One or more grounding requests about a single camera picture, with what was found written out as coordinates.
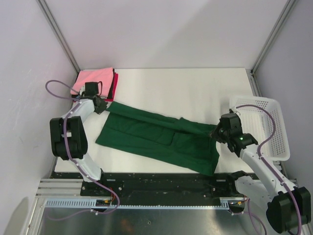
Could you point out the aluminium frame post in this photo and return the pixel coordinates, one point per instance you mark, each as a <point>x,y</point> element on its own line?
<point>58,33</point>
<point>274,33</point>

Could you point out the right aluminium frame post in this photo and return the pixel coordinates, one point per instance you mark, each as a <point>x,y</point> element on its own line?
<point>274,33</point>

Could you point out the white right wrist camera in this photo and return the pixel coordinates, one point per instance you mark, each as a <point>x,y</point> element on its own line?
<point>235,111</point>

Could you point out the black printed folded t shirt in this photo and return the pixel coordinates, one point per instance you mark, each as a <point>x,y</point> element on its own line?
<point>111,91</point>

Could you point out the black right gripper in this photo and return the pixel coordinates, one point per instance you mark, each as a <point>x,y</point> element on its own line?
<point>214,132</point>

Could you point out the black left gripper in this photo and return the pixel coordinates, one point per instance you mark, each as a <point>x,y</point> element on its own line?
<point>102,107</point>

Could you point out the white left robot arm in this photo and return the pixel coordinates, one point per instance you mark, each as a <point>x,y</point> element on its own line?
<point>67,134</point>

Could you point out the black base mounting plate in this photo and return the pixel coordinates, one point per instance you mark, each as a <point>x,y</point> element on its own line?
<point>126,184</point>

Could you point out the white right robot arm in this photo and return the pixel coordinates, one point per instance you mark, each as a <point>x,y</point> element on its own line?
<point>288,207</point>

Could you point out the left aluminium frame post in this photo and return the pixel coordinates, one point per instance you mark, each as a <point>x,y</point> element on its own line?
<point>58,33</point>

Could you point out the white perforated plastic basket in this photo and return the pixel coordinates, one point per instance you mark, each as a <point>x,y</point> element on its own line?
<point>262,117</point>

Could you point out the green t shirt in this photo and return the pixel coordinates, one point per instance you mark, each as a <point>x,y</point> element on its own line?
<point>176,141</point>

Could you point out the red folded t shirt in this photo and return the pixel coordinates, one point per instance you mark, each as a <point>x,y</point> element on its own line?
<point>115,85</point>

